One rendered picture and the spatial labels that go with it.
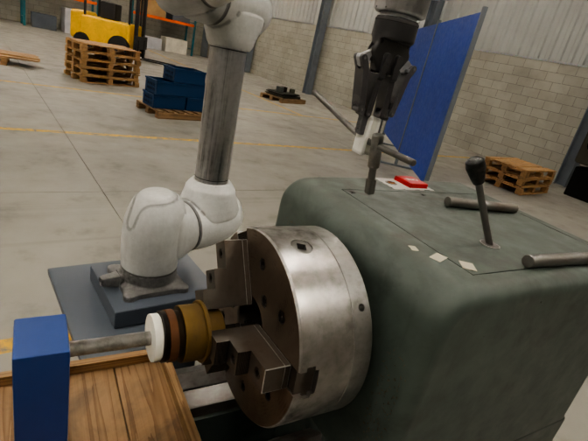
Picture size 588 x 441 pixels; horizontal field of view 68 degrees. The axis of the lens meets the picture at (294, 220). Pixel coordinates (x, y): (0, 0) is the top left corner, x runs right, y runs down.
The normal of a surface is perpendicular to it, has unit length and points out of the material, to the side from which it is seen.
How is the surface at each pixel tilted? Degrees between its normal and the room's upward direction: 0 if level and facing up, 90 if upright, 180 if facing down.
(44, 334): 0
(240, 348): 5
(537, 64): 90
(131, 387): 0
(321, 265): 25
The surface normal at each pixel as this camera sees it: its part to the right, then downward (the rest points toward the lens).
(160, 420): 0.21, -0.91
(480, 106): -0.80, 0.05
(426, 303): -0.65, -0.44
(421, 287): -0.50, -0.60
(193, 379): 0.40, -0.64
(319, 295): 0.47, -0.42
